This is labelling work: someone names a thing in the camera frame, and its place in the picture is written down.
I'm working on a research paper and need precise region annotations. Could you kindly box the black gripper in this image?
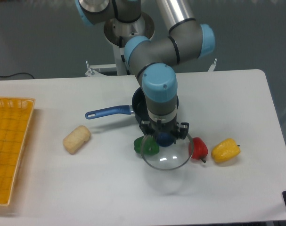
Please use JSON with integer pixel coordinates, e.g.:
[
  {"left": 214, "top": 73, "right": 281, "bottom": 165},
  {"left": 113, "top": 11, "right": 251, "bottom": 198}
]
[{"left": 139, "top": 119, "right": 189, "bottom": 143}]

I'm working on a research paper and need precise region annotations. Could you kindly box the glass lid blue knob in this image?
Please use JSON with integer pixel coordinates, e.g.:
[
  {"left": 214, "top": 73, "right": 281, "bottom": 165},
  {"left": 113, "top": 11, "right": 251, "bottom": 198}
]
[{"left": 140, "top": 134, "right": 192, "bottom": 171}]

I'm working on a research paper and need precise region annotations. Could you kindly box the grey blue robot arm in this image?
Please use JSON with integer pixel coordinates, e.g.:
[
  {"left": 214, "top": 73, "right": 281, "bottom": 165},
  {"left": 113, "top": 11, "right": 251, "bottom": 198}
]
[{"left": 75, "top": 0, "right": 215, "bottom": 147}]

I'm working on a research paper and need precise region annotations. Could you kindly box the green bell pepper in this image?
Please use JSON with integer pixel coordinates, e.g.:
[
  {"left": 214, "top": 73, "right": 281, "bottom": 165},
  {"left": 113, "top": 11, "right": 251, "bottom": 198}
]
[{"left": 133, "top": 136, "right": 159, "bottom": 155}]

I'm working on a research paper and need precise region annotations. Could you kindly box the red bell pepper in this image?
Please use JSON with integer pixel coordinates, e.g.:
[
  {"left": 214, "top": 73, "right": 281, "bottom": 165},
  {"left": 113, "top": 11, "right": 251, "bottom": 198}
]
[{"left": 188, "top": 137, "right": 208, "bottom": 163}]

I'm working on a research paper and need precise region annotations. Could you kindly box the yellow bell pepper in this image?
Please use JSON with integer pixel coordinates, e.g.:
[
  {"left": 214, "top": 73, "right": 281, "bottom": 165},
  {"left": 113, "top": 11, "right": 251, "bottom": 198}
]
[{"left": 211, "top": 138, "right": 241, "bottom": 163}]

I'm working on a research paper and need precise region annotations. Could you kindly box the beige bread loaf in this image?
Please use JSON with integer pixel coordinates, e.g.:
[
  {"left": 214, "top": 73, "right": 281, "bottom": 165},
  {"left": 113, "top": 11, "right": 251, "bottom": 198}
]
[{"left": 63, "top": 125, "right": 91, "bottom": 154}]

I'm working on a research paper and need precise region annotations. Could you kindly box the yellow woven basket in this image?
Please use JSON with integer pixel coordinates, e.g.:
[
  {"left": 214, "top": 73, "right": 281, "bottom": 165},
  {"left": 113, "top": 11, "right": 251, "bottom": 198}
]
[{"left": 0, "top": 97, "right": 35, "bottom": 206}]

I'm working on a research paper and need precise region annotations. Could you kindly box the blue saucepan with handle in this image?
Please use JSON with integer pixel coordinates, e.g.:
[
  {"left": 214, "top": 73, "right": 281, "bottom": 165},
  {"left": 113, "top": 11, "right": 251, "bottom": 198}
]
[{"left": 85, "top": 85, "right": 178, "bottom": 127}]

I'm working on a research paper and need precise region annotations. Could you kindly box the white table frame bracket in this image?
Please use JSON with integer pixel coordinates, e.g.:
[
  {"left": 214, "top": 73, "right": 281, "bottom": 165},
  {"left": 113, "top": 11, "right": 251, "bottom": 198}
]
[{"left": 85, "top": 60, "right": 117, "bottom": 77}]

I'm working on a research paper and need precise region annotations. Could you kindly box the black cable on floor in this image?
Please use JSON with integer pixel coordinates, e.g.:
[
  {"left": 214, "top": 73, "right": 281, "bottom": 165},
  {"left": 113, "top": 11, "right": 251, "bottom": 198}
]
[{"left": 0, "top": 72, "right": 35, "bottom": 79}]

